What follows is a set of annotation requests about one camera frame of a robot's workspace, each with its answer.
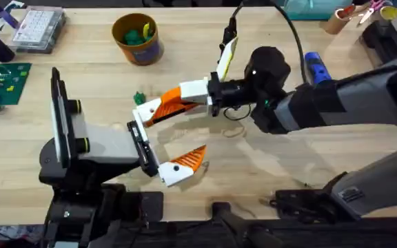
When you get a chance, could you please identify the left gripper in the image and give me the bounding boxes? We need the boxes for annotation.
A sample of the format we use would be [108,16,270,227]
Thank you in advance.
[39,98,208,191]

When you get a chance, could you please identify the orange ribbed wedge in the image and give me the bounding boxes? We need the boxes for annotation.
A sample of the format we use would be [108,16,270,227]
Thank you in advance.
[147,99,200,127]

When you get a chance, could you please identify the green vegetable toy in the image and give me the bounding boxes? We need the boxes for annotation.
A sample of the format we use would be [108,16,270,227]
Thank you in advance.
[132,90,147,106]

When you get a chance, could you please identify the blue electric screwdriver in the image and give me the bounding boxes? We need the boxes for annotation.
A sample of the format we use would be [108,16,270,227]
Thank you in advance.
[303,51,333,86]

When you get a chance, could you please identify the right wrist upright plate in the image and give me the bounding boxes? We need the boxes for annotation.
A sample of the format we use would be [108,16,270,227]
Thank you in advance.
[216,35,240,83]

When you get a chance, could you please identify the wrist upright plate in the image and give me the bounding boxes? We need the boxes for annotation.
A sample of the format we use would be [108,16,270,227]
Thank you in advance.
[216,35,240,83]
[49,66,72,169]

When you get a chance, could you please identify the orange tub with toys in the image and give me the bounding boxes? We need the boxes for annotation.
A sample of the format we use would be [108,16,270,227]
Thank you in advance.
[111,12,165,67]

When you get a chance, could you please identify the left wrist upright plate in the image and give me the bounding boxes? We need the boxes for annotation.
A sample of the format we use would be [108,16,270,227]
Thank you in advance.
[49,66,72,169]

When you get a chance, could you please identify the teal plastic box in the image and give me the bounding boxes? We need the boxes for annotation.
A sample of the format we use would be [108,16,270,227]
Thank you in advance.
[276,0,355,21]

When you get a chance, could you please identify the cardboard tube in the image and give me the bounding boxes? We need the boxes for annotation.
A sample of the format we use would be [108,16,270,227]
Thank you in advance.
[323,3,358,36]

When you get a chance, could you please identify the clear plastic parts box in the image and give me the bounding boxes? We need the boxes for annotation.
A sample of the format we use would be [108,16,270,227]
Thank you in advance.
[10,6,68,55]

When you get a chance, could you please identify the green board with blocks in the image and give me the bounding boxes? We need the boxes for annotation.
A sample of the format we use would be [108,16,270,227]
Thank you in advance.
[0,62,33,112]

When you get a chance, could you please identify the black box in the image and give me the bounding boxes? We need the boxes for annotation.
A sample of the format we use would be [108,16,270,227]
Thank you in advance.
[360,19,397,68]

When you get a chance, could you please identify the white box with purple tool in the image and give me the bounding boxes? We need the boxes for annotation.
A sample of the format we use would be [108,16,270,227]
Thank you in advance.
[0,0,26,35]

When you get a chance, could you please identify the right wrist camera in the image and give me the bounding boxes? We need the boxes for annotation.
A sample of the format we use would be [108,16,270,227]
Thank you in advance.
[218,16,238,53]

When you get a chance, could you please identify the black rail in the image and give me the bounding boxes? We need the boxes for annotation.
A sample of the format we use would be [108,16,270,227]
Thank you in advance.
[0,201,397,248]

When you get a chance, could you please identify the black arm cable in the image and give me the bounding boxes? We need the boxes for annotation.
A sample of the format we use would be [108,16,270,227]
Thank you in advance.
[231,0,307,84]

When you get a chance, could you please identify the pink handled scissors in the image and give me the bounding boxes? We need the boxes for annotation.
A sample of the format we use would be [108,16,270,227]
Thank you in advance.
[356,0,386,28]

